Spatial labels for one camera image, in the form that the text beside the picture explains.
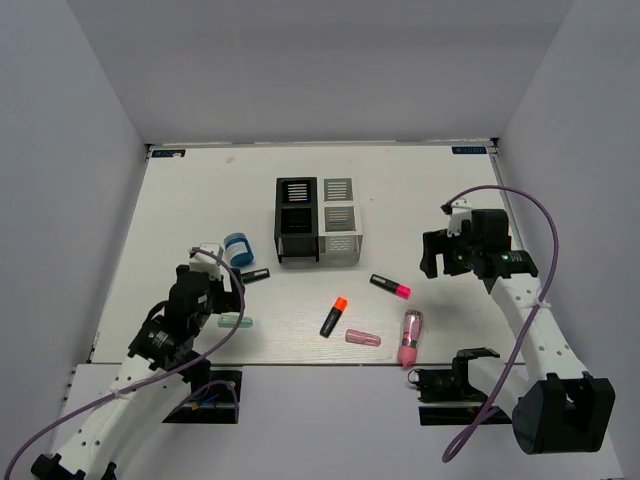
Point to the pink glue bottle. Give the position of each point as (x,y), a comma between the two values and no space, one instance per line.
(412,325)

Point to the right blue corner label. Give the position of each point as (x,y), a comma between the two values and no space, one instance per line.
(469,150)

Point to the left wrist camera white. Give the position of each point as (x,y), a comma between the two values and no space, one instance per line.
(200,259)

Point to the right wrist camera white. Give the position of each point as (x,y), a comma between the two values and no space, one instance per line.
(457,211)

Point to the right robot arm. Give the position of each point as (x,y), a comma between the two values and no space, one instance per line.
(557,406)

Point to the green cap black highlighter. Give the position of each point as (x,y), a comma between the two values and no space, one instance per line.
(255,276)

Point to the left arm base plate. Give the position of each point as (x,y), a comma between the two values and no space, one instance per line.
(215,401)

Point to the pink cap black highlighter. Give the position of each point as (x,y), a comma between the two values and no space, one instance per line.
(390,286)

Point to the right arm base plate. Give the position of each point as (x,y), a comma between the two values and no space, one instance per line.
(441,401)

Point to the pink translucent case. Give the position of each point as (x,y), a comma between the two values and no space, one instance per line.
(362,338)

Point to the mint green translucent case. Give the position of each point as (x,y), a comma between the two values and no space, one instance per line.
(230,321)

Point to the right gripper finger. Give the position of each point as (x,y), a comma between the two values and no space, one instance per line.
(435,243)
(455,264)

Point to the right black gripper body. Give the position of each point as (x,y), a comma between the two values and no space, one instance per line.
(464,241)

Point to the orange cap black highlighter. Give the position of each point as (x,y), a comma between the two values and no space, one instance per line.
(333,316)

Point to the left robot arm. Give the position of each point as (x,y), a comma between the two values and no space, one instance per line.
(160,373)

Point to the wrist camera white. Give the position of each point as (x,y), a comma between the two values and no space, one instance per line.
(457,211)
(200,259)

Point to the blue corner label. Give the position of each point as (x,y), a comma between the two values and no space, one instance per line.
(168,153)
(469,150)

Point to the left blue corner label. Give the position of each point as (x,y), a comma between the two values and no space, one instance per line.
(168,153)

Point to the white slotted organizer box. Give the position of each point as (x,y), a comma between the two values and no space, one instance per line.
(340,223)

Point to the black slotted organizer box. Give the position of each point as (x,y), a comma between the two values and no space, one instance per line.
(296,224)

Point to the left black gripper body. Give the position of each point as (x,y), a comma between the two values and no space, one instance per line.
(214,304)

